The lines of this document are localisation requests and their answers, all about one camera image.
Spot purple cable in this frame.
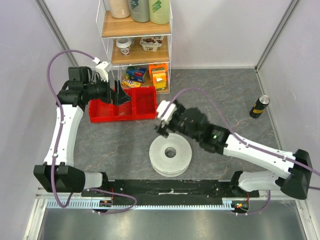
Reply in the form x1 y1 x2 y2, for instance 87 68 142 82
47 49 138 216
162 87 320 216

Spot grey green bottle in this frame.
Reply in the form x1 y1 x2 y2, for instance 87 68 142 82
128 0 150 23

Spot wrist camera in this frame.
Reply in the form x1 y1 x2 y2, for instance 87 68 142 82
156 100 177 124
95 61 113 83

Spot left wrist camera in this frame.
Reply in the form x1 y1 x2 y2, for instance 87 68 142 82
95 61 113 83

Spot white paper cup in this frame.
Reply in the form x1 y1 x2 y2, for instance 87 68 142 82
116 37 132 56

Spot blue green sponge pack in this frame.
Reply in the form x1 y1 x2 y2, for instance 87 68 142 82
125 66 147 83

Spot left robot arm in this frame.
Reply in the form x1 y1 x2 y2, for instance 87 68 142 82
33 61 131 197

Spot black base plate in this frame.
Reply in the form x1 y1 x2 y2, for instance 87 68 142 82
81 178 260 206

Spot white wire wooden shelf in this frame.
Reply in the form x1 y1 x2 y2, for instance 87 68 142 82
96 0 173 94

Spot orange yellow sponge box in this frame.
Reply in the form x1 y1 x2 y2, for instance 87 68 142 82
148 63 169 91

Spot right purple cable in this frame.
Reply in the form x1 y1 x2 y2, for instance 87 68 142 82
162 87 320 216

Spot black yellow can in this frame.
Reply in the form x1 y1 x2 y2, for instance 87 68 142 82
249 95 271 119

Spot beige bottle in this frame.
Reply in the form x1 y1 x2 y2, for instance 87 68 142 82
108 0 131 19

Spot light green bottle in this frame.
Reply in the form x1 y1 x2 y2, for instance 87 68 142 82
148 0 170 25

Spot grey cable duct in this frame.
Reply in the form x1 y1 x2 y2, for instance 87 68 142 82
46 197 251 210

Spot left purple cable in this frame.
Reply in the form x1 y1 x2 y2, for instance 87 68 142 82
47 49 138 216

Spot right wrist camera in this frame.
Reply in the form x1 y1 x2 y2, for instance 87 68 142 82
156 100 177 124

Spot white perforated spool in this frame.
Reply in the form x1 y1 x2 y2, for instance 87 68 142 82
149 133 192 178

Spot yellow candy pack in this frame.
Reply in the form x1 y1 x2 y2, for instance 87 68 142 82
121 76 141 88

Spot red compartment bin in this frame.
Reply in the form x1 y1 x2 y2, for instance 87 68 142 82
88 86 158 123

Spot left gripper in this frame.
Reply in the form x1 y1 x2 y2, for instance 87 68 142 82
84 74 131 106

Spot white pudding cup pack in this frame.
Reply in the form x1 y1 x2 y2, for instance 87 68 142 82
139 35 164 52

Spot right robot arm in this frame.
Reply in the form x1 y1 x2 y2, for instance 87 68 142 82
156 100 312 200

